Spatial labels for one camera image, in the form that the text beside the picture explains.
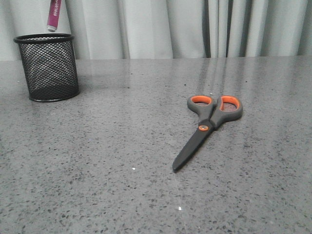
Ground grey orange handled scissors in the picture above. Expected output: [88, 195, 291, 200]
[172, 96, 243, 173]

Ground grey curtain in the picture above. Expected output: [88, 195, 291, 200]
[0, 0, 312, 61]

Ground black mesh pen holder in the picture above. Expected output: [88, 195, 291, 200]
[14, 34, 79, 102]

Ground pink highlighter pen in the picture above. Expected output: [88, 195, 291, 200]
[47, 0, 61, 32]

